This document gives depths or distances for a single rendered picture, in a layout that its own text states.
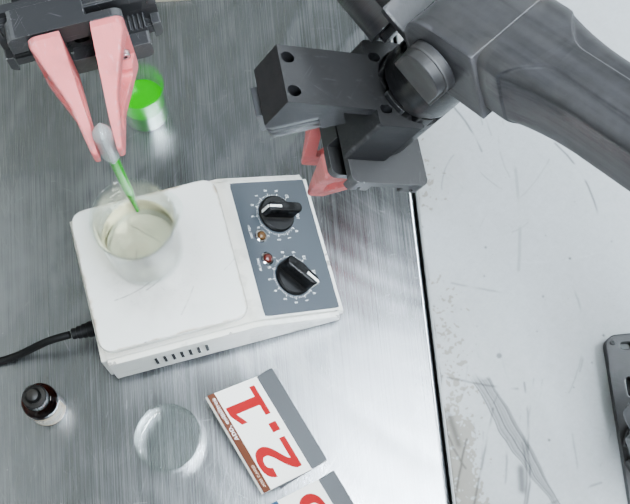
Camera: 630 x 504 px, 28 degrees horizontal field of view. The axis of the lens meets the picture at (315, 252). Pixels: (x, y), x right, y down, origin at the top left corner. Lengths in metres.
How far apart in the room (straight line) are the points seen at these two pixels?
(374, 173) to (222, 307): 0.18
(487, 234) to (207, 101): 0.28
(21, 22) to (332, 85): 0.20
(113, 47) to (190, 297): 0.28
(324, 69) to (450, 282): 0.31
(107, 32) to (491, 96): 0.23
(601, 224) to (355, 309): 0.23
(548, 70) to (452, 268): 0.40
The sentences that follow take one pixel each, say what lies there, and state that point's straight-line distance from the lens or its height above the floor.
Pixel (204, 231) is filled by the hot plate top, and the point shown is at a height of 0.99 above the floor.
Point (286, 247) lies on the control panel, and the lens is 1.04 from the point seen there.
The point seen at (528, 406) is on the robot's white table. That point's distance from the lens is 1.07.
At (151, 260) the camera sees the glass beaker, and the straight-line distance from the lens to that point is 0.93.
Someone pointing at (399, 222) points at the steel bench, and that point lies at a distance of 1.10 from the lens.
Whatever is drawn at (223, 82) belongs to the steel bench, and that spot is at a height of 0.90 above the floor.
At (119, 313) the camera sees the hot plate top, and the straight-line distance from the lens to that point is 0.99.
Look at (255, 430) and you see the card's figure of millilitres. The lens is 1.03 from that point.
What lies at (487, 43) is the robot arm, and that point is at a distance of 0.74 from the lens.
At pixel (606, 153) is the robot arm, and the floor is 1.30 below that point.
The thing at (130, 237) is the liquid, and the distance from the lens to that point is 0.97.
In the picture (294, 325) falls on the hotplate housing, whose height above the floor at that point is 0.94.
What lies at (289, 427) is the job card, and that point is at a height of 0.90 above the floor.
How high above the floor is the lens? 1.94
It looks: 74 degrees down
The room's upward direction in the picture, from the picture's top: 1 degrees clockwise
